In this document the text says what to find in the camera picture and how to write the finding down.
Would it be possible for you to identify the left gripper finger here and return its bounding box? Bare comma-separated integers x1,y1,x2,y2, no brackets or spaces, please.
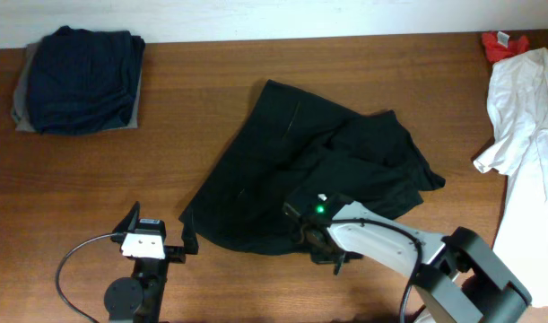
180,214,199,255
112,201,141,234

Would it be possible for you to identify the black t-shirt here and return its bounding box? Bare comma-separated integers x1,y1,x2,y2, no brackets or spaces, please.
179,81,445,256

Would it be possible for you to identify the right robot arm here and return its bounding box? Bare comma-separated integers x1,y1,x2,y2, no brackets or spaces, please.
283,196,532,322

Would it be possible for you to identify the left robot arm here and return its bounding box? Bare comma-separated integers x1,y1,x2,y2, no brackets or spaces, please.
104,202,199,323

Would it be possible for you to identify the folded grey garment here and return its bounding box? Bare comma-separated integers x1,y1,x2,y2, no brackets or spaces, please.
11,42,142,133

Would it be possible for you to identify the folded navy garment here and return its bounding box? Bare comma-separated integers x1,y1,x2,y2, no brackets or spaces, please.
26,26,145,135

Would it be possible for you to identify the white garment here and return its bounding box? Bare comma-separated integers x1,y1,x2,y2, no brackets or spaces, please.
474,48,548,308

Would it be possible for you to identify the red garment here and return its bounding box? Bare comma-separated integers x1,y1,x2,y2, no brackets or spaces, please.
481,31,530,64

